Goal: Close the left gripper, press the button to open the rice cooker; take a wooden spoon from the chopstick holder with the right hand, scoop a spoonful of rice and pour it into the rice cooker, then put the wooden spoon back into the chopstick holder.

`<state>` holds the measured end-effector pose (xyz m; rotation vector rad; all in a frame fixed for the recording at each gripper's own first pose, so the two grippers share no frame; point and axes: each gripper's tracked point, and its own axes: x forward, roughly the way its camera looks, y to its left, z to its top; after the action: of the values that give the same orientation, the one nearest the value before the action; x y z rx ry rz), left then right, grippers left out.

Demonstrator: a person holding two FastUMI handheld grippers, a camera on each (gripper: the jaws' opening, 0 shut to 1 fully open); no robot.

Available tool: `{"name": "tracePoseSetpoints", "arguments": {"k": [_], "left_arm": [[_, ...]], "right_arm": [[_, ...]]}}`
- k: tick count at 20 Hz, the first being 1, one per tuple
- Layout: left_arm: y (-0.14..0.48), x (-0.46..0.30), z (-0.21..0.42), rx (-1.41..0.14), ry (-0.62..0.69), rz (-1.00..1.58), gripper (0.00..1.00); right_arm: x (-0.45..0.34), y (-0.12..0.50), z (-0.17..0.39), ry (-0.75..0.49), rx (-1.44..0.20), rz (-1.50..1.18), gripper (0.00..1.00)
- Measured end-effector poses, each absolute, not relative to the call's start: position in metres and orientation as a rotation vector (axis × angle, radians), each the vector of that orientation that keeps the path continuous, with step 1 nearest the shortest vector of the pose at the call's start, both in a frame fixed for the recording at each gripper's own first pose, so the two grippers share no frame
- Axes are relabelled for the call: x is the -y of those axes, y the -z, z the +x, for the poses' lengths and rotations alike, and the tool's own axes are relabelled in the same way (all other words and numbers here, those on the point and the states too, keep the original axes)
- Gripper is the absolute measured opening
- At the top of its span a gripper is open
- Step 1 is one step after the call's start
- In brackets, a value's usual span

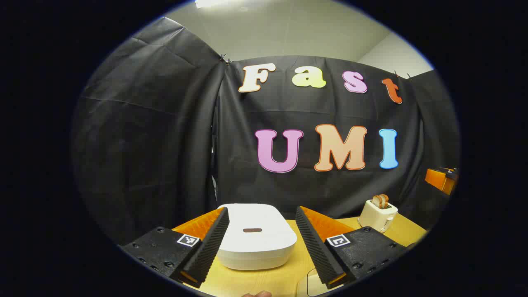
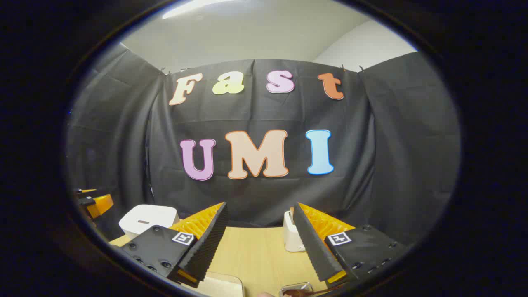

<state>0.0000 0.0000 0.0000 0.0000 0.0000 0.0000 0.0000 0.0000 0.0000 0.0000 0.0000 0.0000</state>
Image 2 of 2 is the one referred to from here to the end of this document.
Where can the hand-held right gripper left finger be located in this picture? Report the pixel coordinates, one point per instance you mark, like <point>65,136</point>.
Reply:
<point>206,247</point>

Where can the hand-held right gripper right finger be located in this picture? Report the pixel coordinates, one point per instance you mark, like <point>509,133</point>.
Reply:
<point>313,247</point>

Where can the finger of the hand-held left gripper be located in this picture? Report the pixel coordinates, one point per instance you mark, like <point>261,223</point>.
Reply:
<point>101,205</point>
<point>86,191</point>

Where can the clear chopstick holder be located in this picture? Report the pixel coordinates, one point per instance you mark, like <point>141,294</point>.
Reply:
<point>307,285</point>

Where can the white rice cooker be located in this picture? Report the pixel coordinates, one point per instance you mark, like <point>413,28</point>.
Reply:
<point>144,216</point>

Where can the brown wooden spoon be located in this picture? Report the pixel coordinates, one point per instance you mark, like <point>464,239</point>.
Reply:
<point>295,293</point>

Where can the white toaster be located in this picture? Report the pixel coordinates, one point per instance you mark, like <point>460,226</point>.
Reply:
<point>291,239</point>

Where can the clear square glass dish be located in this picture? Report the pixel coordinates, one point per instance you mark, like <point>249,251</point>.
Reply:
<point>222,275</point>

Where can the toast slice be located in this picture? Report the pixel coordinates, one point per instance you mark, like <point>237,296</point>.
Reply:
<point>291,214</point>

